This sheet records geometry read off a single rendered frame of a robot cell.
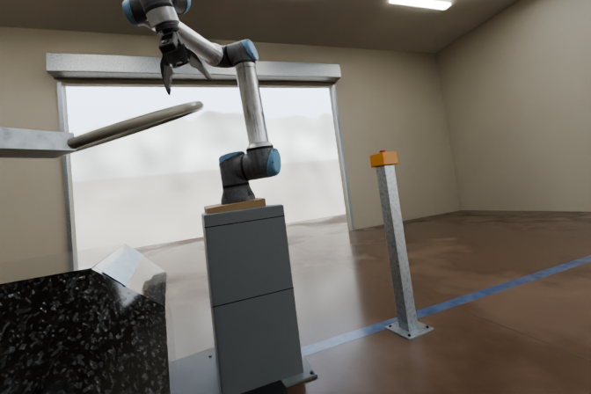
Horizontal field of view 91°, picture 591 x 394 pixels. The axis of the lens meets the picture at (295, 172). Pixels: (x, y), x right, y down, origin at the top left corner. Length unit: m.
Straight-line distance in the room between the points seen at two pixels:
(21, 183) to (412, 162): 7.26
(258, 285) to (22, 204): 4.84
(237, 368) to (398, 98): 6.71
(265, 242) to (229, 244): 0.17
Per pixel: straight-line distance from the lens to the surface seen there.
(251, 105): 1.59
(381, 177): 1.90
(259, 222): 1.50
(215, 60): 1.68
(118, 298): 0.50
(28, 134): 0.96
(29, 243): 5.93
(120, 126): 0.91
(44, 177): 5.88
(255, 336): 1.61
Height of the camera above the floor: 0.89
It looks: 4 degrees up
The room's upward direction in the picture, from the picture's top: 7 degrees counter-clockwise
